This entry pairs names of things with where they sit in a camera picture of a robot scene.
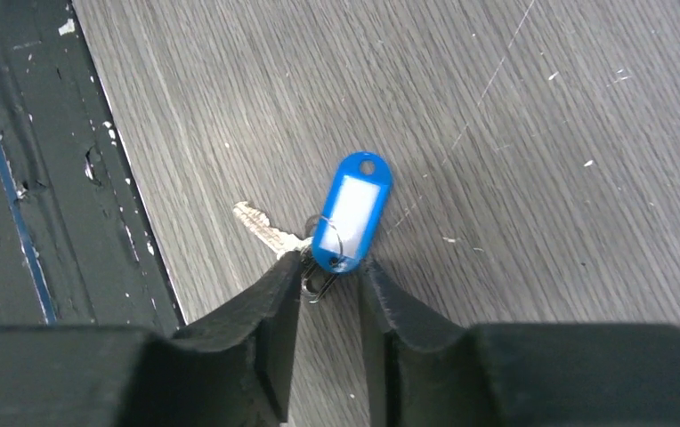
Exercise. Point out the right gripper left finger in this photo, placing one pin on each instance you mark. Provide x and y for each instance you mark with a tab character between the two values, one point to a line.
232	367

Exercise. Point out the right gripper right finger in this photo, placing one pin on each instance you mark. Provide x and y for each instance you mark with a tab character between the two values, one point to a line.
424	370

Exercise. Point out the blue tagged key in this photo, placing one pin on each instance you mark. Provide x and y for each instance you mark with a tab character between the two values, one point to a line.
339	237

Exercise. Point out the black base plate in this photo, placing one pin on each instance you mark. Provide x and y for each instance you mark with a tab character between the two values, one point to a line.
76	245

